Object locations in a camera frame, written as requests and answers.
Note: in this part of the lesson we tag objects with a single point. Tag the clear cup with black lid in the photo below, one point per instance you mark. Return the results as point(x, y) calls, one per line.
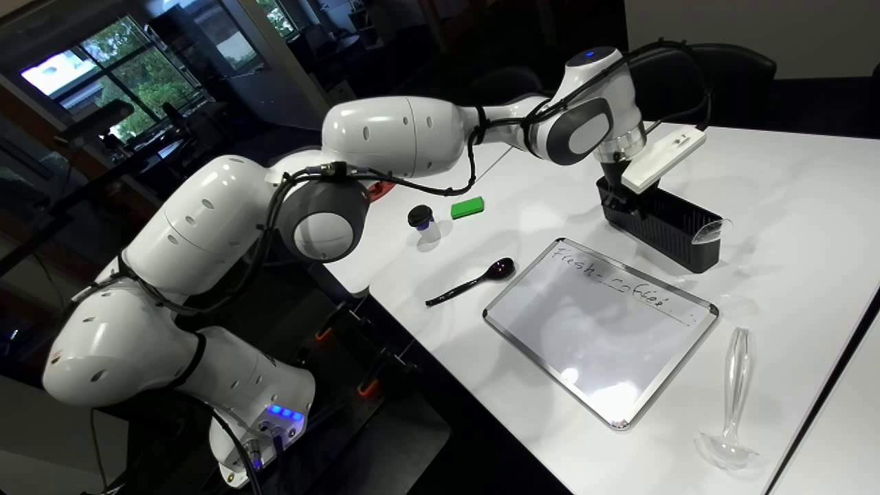
point(420, 218)

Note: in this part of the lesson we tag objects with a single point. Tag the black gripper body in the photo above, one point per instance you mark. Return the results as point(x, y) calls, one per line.
point(617, 171)

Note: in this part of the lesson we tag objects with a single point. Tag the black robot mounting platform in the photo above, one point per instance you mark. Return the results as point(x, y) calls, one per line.
point(365, 442)

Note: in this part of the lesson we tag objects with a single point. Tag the clear plastic spoon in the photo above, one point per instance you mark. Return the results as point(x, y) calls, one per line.
point(735, 368)

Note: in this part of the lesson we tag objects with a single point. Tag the black plastic spoon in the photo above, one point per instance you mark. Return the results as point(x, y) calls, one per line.
point(497, 269)

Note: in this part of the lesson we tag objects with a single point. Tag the black chair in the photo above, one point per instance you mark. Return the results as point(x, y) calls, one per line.
point(724, 83)

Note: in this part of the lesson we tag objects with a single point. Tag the silver metal tray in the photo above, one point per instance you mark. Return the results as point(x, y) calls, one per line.
point(594, 332)

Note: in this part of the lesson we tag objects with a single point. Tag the green rectangular block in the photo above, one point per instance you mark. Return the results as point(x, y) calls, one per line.
point(468, 208)

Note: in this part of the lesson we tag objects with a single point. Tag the black cutlery box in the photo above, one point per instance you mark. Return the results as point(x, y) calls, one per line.
point(669, 229)

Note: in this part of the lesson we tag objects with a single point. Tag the orange black clamp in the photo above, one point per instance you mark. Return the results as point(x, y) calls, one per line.
point(379, 375)
point(342, 325)

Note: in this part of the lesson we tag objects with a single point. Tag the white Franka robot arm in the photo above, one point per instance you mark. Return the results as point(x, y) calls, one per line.
point(182, 238)

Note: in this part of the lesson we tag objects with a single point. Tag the lit monitor screen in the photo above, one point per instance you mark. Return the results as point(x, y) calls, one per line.
point(59, 73)

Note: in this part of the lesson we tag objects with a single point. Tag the red item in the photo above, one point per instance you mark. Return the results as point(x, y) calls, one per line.
point(379, 192)

